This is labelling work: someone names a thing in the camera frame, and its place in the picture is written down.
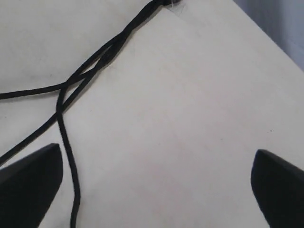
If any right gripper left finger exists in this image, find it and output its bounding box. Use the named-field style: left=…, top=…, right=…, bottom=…
left=0, top=143, right=63, bottom=228

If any black rope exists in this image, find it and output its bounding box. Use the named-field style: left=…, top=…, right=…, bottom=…
left=0, top=0, right=167, bottom=100
left=57, top=0, right=167, bottom=228
left=0, top=0, right=167, bottom=167

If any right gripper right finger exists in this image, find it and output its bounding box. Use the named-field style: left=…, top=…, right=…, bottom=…
left=250, top=149, right=304, bottom=228

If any grey backdrop cloth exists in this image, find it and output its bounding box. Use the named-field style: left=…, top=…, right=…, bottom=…
left=235, top=0, right=304, bottom=69

